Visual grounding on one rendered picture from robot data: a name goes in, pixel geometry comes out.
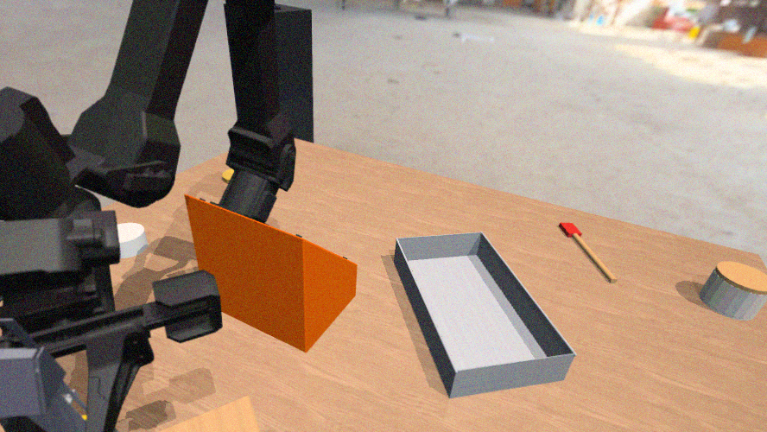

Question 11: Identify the white short cylinder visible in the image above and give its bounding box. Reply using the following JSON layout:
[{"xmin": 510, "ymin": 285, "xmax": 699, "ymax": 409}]
[{"xmin": 117, "ymin": 223, "xmax": 149, "ymax": 258}]

